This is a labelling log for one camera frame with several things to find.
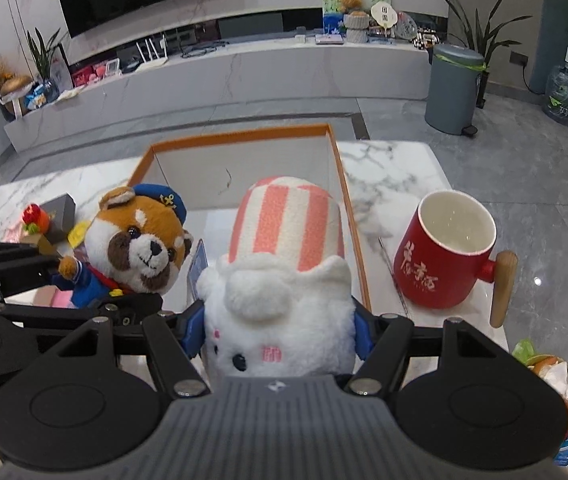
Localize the orange storage box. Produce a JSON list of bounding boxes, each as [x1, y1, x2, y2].
[[128, 124, 372, 308]]

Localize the white striped-hat plush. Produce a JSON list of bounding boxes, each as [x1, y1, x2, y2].
[[195, 174, 358, 380]]

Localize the red crochet flower toy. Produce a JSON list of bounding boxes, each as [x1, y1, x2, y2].
[[21, 204, 50, 234]]

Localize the dark grey gift box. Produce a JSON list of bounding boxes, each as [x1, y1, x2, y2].
[[40, 194, 75, 245]]

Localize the pink card holder wallet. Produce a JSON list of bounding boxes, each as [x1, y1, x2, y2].
[[50, 289, 74, 309]]

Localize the brown cardboard box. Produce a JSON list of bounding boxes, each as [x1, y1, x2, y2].
[[20, 233, 59, 257]]

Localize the yellow tape measure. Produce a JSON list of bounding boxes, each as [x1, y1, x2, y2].
[[67, 220, 92, 249]]

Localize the red ceramic mug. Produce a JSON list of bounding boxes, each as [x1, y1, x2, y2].
[[392, 190, 518, 328]]

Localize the white wifi router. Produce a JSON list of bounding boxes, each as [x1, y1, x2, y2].
[[135, 35, 169, 72]]

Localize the marble tv console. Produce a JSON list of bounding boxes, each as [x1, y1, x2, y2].
[[5, 38, 430, 152]]

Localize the plant in blue vase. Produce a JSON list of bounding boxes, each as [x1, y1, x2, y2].
[[26, 28, 67, 104]]

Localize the grey pedal trash bin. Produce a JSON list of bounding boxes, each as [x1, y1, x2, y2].
[[425, 44, 486, 138]]

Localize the water jug bottle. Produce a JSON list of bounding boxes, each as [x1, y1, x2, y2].
[[542, 47, 568, 124]]

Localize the brown teddy bear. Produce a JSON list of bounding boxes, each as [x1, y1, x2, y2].
[[339, 0, 363, 14]]

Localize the potted plant by bin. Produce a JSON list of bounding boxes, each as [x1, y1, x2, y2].
[[444, 0, 531, 108]]

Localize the round paper fan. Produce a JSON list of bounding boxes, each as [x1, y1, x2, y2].
[[369, 1, 399, 37]]

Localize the black cable coil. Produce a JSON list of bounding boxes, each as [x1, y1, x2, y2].
[[179, 39, 230, 60]]

